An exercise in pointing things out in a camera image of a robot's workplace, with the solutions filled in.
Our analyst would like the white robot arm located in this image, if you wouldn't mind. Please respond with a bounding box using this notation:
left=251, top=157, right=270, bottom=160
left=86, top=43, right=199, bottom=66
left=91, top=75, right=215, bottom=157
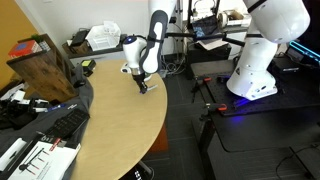
left=123, top=0, right=311, bottom=101

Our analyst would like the black keyboard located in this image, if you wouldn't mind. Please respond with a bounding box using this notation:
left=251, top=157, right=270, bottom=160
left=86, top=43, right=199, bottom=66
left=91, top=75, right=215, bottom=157
left=45, top=109, right=90, bottom=139

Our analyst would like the red blue book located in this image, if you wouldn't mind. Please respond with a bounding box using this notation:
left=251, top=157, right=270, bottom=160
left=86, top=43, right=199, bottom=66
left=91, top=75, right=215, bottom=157
left=8, top=40, right=42, bottom=58

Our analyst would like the black white gadget pile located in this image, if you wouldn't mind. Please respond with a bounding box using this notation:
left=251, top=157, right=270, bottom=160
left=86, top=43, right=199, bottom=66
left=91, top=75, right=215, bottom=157
left=0, top=90, right=49, bottom=130

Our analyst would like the orange black clamp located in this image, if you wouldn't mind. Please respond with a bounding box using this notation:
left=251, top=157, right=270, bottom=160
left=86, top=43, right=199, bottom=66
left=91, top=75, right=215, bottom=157
left=191, top=76, right=212, bottom=101
left=199, top=103, right=227, bottom=122

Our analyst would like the white printed manual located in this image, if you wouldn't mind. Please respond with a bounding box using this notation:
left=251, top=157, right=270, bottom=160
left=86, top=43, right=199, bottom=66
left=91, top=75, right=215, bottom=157
left=5, top=139, right=81, bottom=180

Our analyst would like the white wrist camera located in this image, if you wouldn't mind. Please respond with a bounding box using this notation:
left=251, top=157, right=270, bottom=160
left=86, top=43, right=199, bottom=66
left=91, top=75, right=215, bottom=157
left=120, top=63, right=132, bottom=74

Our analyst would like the dark wooden box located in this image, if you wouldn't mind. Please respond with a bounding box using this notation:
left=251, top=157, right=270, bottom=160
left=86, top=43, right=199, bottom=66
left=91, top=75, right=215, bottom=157
left=7, top=34, right=78, bottom=102

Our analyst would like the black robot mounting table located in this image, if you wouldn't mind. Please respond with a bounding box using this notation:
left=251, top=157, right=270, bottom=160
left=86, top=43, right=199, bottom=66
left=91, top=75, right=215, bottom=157
left=190, top=59, right=320, bottom=180

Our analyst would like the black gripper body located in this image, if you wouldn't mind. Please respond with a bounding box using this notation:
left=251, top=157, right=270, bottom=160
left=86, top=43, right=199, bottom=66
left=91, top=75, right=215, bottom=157
left=133, top=73, right=147, bottom=88

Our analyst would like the grey cloth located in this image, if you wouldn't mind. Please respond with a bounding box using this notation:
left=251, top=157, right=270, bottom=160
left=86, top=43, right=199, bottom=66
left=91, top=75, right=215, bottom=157
left=0, top=65, right=94, bottom=156

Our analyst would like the blue marker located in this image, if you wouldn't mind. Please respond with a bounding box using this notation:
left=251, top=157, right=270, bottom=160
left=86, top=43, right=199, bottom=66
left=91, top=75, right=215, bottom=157
left=46, top=104, right=66, bottom=112

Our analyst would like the black laptop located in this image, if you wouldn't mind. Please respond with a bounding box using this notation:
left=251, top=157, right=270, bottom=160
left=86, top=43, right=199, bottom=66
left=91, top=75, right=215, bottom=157
left=192, top=16, right=218, bottom=37

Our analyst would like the black yellow device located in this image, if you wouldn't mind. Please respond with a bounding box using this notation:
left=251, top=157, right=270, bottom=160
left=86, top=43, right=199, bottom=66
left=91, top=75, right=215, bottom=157
left=81, top=60, right=96, bottom=77

